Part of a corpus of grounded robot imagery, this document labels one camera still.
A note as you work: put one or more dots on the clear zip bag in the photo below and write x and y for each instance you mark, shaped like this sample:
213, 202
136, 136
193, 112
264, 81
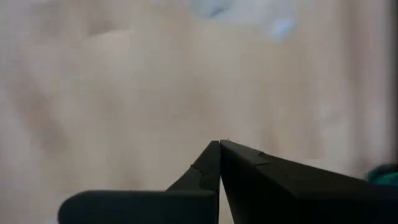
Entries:
280, 28

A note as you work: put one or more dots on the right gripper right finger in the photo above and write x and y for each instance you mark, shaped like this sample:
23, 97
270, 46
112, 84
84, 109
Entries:
295, 199

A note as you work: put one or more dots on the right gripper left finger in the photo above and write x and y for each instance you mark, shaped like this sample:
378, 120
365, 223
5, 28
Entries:
186, 205

